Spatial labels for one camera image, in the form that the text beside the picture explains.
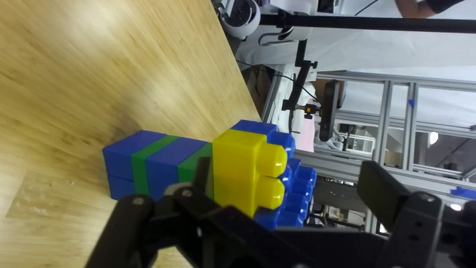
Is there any yellow block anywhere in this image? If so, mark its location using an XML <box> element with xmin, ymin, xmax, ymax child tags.
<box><xmin>211</xmin><ymin>129</ymin><xmax>287</xmax><ymax>217</ymax></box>

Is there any aluminium frame rack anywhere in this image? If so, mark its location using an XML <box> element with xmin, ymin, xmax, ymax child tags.
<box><xmin>262</xmin><ymin>68</ymin><xmax>476</xmax><ymax>199</ymax></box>

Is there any blue long block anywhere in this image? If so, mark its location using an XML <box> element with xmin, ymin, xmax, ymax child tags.
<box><xmin>234</xmin><ymin>120</ymin><xmax>317</xmax><ymax>229</ymax></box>

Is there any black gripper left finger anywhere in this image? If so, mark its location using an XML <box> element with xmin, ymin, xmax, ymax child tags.
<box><xmin>86</xmin><ymin>156</ymin><xmax>259</xmax><ymax>268</ymax></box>

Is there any blue green block tower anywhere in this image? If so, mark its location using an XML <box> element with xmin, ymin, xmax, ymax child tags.
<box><xmin>103</xmin><ymin>131</ymin><xmax>211</xmax><ymax>199</ymax></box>

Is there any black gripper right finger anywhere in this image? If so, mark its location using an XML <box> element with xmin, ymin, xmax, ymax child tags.
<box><xmin>357</xmin><ymin>160</ymin><xmax>476</xmax><ymax>268</ymax></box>

